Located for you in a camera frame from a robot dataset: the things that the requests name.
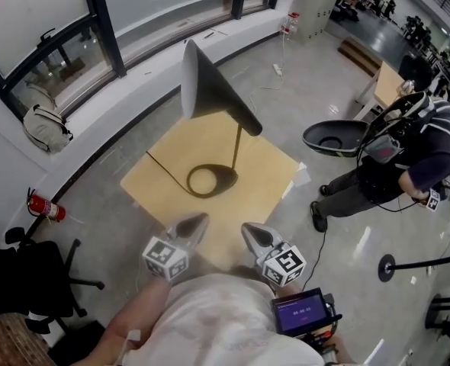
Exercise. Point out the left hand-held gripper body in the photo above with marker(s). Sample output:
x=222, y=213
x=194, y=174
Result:
x=164, y=257

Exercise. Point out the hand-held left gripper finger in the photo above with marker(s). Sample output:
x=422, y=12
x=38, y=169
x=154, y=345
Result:
x=179, y=225
x=200, y=235

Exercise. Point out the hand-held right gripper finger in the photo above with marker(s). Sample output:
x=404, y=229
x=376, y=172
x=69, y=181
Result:
x=272, y=236
x=249, y=242

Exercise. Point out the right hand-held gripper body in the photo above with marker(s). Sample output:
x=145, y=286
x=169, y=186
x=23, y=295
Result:
x=284, y=265

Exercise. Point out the black desk lamp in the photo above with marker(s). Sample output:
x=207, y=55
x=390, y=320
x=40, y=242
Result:
x=217, y=90

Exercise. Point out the person's right forearm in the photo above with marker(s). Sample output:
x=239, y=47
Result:
x=343, y=353

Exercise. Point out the person's left forearm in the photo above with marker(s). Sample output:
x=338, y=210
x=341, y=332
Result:
x=141, y=307

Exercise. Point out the wooden work table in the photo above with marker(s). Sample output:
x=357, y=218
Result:
x=389, y=86

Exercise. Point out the black timer screen device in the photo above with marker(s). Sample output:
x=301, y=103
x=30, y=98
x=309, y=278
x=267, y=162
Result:
x=299, y=313

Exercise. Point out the person's white t-shirt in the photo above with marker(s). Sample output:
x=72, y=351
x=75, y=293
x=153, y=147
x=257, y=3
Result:
x=217, y=318

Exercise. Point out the black flat case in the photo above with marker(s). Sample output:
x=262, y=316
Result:
x=76, y=338

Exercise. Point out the black oval basin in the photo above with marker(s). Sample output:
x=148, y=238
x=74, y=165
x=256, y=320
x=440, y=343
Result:
x=335, y=135

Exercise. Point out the black office chair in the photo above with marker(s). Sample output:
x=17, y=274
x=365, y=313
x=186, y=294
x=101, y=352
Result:
x=415, y=71
x=42, y=273

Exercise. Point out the red fire extinguisher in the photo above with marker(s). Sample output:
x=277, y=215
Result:
x=45, y=206

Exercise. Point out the beige backpack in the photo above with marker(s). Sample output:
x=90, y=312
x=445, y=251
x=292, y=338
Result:
x=45, y=128

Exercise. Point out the white power strip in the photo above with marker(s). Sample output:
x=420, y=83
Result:
x=278, y=70

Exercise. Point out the wooden step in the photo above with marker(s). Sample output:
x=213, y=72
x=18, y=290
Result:
x=360, y=55

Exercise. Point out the silver kettle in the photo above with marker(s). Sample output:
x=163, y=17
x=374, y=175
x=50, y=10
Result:
x=407, y=86

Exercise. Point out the black-framed window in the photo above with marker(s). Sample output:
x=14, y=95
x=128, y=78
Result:
x=107, y=21

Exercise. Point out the grey locker cabinet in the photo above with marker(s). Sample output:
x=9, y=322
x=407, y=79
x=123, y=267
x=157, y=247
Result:
x=316, y=6

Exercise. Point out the black stanchion post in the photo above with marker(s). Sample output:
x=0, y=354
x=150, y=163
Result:
x=387, y=267

